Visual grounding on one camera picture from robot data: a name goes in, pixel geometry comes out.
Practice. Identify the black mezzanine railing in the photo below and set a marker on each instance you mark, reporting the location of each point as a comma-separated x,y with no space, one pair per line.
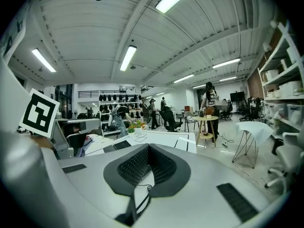
95,94

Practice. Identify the white table with black lines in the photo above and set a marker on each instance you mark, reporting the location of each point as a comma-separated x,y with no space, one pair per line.
164,139

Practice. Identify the orange flower pot plant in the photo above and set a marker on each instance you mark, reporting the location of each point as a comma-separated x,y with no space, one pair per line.
208,111

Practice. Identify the white gray office chair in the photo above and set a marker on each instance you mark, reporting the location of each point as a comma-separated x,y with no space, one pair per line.
288,154

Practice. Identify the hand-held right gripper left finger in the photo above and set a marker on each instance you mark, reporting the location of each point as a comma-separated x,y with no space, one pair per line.
95,174

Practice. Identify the black office chair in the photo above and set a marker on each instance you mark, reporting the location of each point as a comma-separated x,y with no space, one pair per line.
168,117
226,109
247,109

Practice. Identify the green pot plant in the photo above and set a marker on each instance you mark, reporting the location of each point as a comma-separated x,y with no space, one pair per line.
134,129

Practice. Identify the round wooden side table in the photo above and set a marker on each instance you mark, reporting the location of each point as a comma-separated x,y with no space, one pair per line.
205,118

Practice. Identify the purple flower pot plant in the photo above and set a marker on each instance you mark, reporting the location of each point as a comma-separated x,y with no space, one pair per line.
135,123

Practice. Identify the shelf rack with black bags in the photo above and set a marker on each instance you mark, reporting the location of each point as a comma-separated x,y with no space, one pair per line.
118,106

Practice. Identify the black television screen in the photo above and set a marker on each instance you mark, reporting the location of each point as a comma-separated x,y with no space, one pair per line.
237,97

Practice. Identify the gray metal-leg chair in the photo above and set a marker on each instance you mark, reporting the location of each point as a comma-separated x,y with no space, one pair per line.
188,115

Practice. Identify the person's left forearm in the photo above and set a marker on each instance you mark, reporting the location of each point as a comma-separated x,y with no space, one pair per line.
41,142

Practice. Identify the white and orange container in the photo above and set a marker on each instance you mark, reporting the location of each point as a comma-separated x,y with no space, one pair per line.
145,126

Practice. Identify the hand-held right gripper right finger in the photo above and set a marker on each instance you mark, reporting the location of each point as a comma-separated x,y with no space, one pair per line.
202,174

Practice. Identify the white storage shelf unit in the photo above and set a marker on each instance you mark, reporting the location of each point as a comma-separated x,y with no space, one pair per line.
280,89

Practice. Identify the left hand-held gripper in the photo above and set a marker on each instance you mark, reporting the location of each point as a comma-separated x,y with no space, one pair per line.
39,113

